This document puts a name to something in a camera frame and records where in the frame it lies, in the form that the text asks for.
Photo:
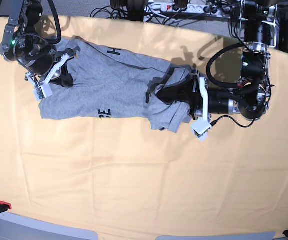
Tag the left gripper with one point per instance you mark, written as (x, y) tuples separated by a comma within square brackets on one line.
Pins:
[(188, 93)]

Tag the grey t-shirt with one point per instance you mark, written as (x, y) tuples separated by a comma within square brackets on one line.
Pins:
[(116, 83)]

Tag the white power strip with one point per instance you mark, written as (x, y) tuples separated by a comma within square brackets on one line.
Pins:
[(166, 9)]

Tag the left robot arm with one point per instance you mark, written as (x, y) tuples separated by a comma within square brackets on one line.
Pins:
[(250, 96)]

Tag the black caster wheel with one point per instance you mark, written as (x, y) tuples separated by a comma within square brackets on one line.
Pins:
[(135, 8)]

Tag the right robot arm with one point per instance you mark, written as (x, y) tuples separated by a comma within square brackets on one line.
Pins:
[(20, 37)]

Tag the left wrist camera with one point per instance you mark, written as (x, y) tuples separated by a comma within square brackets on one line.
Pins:
[(200, 129)]

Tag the yellow tablecloth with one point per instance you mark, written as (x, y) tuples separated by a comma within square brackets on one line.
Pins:
[(124, 181)]

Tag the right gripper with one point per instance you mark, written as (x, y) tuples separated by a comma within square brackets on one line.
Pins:
[(42, 63)]

